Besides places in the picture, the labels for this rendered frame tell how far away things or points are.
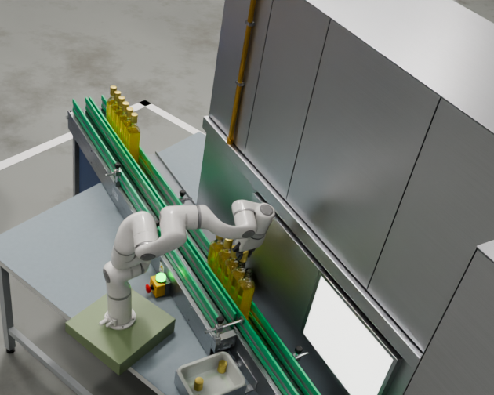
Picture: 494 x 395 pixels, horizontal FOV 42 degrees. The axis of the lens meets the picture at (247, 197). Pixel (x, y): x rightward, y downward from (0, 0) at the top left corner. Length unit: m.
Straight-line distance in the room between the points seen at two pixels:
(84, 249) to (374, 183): 1.55
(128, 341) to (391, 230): 1.17
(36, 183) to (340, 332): 2.93
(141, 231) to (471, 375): 1.25
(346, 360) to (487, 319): 1.11
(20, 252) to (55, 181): 1.71
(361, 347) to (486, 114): 0.92
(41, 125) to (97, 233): 2.30
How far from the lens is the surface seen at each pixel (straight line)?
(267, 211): 2.28
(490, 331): 1.32
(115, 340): 2.64
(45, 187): 4.69
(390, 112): 1.93
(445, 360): 1.44
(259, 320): 2.63
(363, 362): 2.29
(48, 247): 3.12
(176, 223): 2.17
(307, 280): 2.40
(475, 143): 1.73
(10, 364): 3.64
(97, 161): 3.48
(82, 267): 3.01
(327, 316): 2.37
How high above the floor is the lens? 2.86
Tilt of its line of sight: 37 degrees down
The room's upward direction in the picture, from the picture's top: 11 degrees clockwise
